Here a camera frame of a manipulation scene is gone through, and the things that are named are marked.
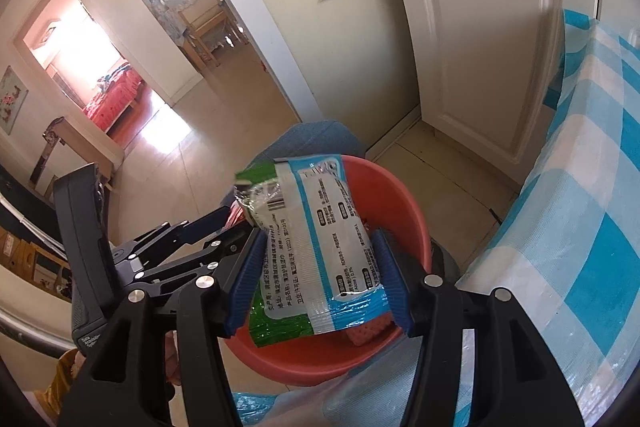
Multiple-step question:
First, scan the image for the green snack packet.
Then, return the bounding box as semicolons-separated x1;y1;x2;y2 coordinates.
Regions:
234;154;392;348

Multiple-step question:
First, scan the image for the person's left hand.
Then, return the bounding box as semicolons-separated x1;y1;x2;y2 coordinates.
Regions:
164;331;183;387

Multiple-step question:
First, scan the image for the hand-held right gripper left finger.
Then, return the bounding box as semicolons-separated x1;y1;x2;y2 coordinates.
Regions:
57;229;268;427

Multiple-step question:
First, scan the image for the framed flower picture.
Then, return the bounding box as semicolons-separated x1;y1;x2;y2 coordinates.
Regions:
0;66;30;135

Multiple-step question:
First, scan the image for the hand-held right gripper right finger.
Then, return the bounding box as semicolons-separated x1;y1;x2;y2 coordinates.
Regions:
372;228;586;427

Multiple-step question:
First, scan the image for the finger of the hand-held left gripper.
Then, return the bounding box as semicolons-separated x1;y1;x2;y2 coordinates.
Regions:
117;206;237;264
135;229;258;295

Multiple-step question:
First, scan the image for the pink plastic bucket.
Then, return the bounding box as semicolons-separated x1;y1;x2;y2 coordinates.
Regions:
220;157;433;389

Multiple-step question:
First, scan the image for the bed with red bedspread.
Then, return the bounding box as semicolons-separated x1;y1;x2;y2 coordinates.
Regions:
82;64;146;132

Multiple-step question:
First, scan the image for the blue white checked tablecloth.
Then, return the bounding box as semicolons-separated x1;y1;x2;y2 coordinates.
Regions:
235;9;640;427

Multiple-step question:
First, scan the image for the wooden chair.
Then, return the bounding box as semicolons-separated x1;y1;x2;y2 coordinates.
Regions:
177;0;248;68

